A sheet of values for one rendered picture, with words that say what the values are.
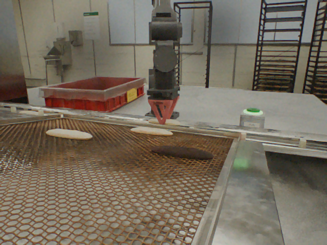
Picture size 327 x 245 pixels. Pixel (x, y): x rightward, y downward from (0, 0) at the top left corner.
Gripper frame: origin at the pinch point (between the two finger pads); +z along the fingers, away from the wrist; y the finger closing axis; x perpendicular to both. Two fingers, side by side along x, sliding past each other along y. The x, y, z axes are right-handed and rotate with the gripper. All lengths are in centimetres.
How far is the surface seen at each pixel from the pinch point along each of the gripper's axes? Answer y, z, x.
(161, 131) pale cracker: 15.8, -2.1, 5.2
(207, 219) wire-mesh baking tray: 47, -7, 21
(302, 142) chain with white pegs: 0.5, 2.1, 35.8
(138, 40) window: -440, -41, -221
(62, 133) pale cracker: 29.7, -4.5, -9.4
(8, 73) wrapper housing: -15, -10, -80
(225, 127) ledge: -6.3, 2.4, 16.8
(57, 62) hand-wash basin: -405, 7, -425
